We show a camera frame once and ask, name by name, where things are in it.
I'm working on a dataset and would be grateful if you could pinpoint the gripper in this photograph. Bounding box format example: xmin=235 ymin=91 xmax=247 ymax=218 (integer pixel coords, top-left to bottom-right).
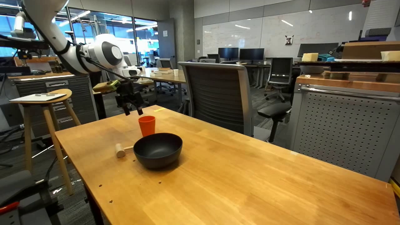
xmin=115 ymin=80 xmax=145 ymax=116

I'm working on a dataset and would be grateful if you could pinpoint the orange cup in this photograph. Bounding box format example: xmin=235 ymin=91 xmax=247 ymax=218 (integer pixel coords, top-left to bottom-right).
xmin=138 ymin=116 xmax=156 ymax=137

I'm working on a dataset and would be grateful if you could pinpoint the black bowl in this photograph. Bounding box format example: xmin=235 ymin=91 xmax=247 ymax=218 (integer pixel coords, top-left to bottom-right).
xmin=133 ymin=133 xmax=183 ymax=170

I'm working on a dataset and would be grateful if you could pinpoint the grey bowl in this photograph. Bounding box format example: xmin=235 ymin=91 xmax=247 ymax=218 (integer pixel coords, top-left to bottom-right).
xmin=300 ymin=65 xmax=325 ymax=75

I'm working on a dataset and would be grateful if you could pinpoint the tan and green box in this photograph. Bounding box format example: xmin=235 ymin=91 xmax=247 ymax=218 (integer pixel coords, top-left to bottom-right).
xmin=92 ymin=79 xmax=121 ymax=93

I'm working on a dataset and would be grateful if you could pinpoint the wooden mallet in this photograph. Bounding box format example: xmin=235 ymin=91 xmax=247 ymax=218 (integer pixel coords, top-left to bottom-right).
xmin=115 ymin=143 xmax=135 ymax=158

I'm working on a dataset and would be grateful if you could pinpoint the wooden table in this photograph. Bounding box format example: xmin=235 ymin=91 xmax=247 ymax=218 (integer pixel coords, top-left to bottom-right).
xmin=134 ymin=67 xmax=188 ymax=105

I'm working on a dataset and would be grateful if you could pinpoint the stack of books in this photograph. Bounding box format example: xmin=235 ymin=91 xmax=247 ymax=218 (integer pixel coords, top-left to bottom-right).
xmin=150 ymin=67 xmax=173 ymax=75

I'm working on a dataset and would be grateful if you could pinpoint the grey drawer cabinet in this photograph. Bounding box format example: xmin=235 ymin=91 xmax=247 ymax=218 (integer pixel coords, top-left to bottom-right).
xmin=9 ymin=72 xmax=99 ymax=138

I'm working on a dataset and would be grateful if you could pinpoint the grey door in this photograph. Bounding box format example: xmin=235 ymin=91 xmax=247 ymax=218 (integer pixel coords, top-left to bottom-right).
xmin=157 ymin=18 xmax=176 ymax=68

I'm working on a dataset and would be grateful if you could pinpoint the wooden stool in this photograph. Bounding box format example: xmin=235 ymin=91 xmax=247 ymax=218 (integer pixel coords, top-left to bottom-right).
xmin=9 ymin=88 xmax=82 ymax=196

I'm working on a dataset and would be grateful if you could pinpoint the grey mesh office chair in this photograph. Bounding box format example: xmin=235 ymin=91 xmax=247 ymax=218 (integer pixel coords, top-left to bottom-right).
xmin=178 ymin=61 xmax=293 ymax=143

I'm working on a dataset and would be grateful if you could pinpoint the white board with small parts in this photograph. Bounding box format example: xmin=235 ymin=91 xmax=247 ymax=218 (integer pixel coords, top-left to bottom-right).
xmin=9 ymin=93 xmax=67 ymax=102

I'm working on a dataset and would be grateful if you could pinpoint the row of monitors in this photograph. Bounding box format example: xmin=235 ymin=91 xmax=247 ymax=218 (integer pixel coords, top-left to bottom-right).
xmin=218 ymin=47 xmax=265 ymax=62

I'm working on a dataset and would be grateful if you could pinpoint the whiteboard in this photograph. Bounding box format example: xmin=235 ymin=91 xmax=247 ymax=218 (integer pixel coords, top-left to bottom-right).
xmin=202 ymin=3 xmax=370 ymax=59

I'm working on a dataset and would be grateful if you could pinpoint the black office chair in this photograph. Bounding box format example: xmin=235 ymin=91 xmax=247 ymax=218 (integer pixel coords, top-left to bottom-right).
xmin=264 ymin=57 xmax=294 ymax=103

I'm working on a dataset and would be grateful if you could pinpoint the dark monitor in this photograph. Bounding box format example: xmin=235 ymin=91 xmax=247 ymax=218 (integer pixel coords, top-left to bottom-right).
xmin=297 ymin=42 xmax=340 ymax=58

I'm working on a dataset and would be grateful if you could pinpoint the grey perforated cabinet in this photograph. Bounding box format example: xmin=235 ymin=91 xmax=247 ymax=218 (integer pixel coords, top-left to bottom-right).
xmin=287 ymin=74 xmax=400 ymax=182

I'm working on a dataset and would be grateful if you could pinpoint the cardboard box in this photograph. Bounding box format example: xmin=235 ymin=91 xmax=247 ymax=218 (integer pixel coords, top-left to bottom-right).
xmin=342 ymin=41 xmax=400 ymax=60

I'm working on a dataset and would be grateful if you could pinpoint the black gear with red handle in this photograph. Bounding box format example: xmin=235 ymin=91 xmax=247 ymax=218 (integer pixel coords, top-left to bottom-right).
xmin=0 ymin=170 xmax=64 ymax=225

